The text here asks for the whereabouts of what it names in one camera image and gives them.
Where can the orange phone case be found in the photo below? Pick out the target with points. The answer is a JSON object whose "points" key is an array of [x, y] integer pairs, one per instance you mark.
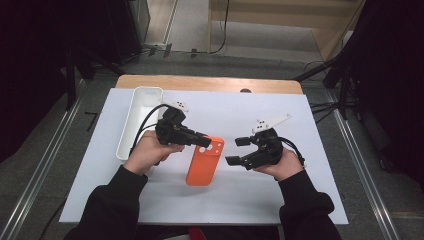
{"points": [[203, 166]]}

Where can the person's right hand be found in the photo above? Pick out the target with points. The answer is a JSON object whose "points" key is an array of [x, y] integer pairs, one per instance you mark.
{"points": [[286, 166]]}

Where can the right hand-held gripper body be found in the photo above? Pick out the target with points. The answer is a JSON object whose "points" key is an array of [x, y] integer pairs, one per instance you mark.
{"points": [[266, 146]]}

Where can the dark table grommet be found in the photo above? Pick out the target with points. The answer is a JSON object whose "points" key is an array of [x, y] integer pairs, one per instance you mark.
{"points": [[245, 90]]}

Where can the red object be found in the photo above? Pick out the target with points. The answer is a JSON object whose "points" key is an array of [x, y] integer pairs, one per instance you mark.
{"points": [[197, 234]]}

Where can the white plastic bin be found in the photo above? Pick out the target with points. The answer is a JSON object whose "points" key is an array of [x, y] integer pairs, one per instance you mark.
{"points": [[141, 110]]}

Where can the metal floor rail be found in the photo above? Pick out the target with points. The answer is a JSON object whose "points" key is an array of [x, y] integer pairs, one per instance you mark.
{"points": [[40, 173], [363, 166]]}

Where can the black curtain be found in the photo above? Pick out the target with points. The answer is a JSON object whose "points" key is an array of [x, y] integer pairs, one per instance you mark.
{"points": [[390, 83], [40, 50]]}

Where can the black stand leg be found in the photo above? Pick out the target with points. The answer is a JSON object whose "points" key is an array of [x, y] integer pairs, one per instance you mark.
{"points": [[313, 71]]}

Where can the person's left hand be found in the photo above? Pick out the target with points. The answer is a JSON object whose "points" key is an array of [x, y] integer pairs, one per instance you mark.
{"points": [[146, 153]]}

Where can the light wooden platform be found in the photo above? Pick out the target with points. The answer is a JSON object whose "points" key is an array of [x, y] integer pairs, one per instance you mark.
{"points": [[300, 20]]}

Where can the white table sheet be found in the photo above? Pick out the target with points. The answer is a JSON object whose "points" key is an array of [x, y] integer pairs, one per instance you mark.
{"points": [[233, 196]]}

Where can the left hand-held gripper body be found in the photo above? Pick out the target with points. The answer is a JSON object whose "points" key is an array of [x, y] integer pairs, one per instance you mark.
{"points": [[170, 130]]}

